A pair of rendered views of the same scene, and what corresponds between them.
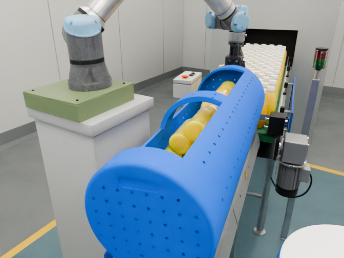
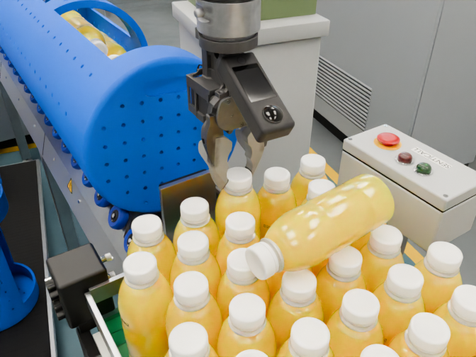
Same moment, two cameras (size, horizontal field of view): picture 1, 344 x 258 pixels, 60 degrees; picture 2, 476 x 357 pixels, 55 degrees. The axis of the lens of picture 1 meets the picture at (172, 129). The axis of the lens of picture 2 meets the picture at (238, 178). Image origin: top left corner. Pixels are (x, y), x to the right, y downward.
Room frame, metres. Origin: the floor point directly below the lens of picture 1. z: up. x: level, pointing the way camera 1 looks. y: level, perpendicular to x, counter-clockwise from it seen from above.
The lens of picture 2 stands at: (1.74, -0.73, 1.48)
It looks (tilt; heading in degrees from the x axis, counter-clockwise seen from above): 35 degrees down; 126
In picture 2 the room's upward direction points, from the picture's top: straight up
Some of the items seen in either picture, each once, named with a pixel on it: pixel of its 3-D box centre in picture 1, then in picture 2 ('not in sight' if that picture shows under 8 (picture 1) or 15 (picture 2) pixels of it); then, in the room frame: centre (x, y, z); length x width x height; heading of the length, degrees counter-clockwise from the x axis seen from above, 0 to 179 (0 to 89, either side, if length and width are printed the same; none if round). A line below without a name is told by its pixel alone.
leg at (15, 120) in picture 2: not in sight; (13, 114); (-0.61, 0.39, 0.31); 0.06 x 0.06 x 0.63; 69
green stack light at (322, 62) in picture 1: (319, 62); not in sight; (1.54, -0.76, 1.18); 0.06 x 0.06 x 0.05
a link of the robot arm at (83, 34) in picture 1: (83, 36); not in sight; (1.04, 0.30, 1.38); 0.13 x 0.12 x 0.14; 22
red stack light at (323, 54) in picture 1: (321, 54); not in sight; (1.54, -0.76, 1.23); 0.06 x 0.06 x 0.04
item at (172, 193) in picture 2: not in sight; (188, 206); (1.31, -0.28, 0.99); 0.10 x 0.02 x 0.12; 69
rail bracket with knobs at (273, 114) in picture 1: (275, 124); (84, 287); (1.28, -0.49, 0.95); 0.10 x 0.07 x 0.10; 69
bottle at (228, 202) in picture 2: not in sight; (238, 229); (1.43, -0.30, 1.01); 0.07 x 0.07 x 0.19
